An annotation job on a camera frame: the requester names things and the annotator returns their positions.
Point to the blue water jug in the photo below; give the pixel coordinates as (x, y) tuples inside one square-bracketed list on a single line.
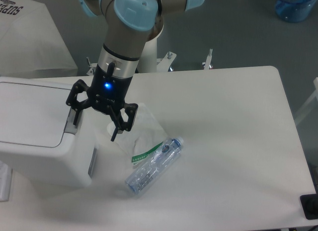
[(294, 11)]

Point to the white frame right edge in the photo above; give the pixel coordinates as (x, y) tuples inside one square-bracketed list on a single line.
[(307, 106)]

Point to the black device at edge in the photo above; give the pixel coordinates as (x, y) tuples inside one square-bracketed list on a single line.
[(310, 206)]

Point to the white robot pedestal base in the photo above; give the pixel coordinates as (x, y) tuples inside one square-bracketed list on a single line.
[(149, 63)]

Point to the white printed cardboard box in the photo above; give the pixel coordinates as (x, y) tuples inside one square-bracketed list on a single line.
[(29, 40)]

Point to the white plastic wipes packet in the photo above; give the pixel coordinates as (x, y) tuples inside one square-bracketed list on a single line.
[(144, 138)]

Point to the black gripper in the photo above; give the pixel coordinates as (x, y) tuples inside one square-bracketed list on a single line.
[(106, 90)]

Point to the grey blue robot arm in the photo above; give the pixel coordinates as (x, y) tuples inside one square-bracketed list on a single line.
[(130, 24)]

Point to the clear plastic water bottle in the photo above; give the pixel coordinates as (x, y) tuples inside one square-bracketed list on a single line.
[(154, 165)]

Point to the white push-lid trash can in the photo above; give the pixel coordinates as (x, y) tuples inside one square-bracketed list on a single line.
[(41, 137)]

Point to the white object left edge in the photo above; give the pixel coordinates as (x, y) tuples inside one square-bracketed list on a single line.
[(5, 181)]

